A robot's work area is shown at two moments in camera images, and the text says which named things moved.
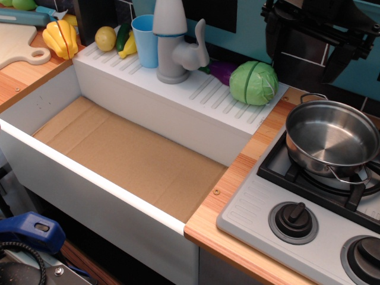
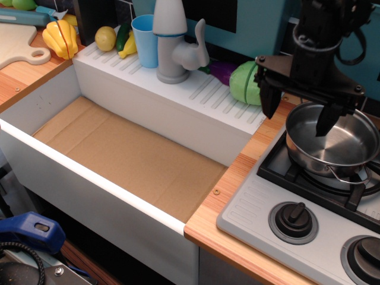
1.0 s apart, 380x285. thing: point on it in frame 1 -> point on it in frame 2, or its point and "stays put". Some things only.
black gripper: [342, 22] -> [310, 73]
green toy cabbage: [254, 82] stays put
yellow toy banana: [130, 46] stays put
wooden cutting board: [15, 40] stays put
